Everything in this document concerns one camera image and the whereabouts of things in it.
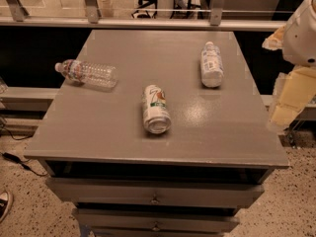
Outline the black white sneaker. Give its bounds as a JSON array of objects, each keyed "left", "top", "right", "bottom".
[{"left": 0, "top": 191, "right": 14, "bottom": 222}]

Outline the white soda can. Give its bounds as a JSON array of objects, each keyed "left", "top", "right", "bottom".
[{"left": 142, "top": 85, "right": 171, "bottom": 134}]

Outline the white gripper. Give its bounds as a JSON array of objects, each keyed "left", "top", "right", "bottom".
[{"left": 262, "top": 0, "right": 316, "bottom": 128}]

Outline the top grey drawer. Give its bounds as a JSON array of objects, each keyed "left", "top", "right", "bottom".
[{"left": 46, "top": 178, "right": 264, "bottom": 208}]

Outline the clear plastic water bottle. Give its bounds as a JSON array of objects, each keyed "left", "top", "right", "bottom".
[{"left": 54, "top": 59, "right": 119, "bottom": 89}]

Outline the black floor cable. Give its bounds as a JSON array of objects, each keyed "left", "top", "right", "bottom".
[{"left": 1, "top": 151, "right": 49, "bottom": 178}]

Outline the grey drawer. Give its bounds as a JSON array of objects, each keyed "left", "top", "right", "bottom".
[
  {"left": 46, "top": 178, "right": 264, "bottom": 208},
  {"left": 72, "top": 209, "right": 239, "bottom": 233}
]

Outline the grey drawer cabinet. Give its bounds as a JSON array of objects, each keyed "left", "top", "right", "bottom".
[{"left": 26, "top": 30, "right": 288, "bottom": 237}]

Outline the lower grey drawer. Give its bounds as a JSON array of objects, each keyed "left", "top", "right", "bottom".
[{"left": 72, "top": 209, "right": 239, "bottom": 233}]

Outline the metal glass railing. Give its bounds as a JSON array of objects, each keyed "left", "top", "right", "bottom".
[{"left": 0, "top": 0, "right": 287, "bottom": 32}]

